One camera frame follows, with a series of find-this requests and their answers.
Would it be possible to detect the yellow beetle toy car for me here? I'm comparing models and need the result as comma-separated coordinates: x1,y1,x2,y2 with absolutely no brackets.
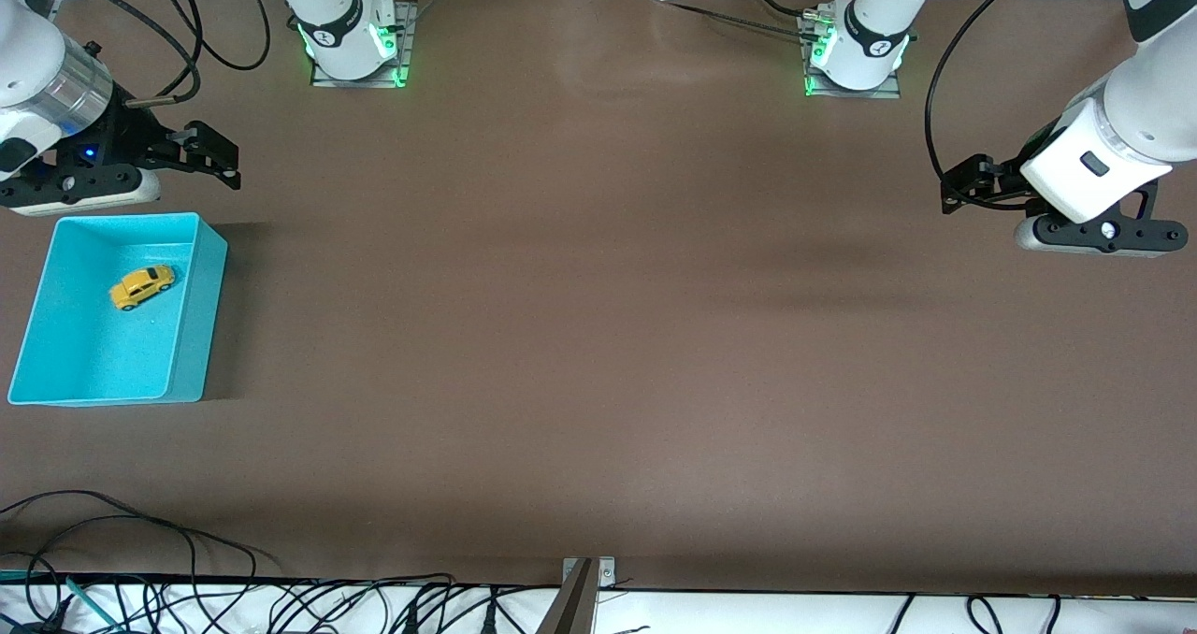
109,265,177,311

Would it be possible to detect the long black table cable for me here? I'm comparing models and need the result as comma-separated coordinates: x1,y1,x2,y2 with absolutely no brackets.
0,490,281,616

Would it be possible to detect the turquoise plastic bin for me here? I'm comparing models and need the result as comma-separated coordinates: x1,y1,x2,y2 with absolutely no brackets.
7,212,228,405

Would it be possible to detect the white ledge board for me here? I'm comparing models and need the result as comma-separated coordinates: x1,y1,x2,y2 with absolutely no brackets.
0,573,1197,634

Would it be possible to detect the black looping cable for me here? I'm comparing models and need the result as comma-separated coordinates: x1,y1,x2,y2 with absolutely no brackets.
168,0,272,72

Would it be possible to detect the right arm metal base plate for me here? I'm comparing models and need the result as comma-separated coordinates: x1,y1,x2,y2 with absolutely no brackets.
310,0,418,89

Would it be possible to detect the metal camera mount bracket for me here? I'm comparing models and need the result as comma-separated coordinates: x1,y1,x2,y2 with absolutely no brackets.
538,556,617,634

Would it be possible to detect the black cable with brass plug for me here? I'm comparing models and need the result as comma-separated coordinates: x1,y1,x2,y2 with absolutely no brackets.
89,0,203,109

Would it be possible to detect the black cable to arm base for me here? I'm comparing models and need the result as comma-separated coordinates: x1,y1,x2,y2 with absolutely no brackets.
655,0,811,36

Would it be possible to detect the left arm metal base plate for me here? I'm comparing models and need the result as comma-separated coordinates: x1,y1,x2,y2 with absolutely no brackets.
802,12,904,100

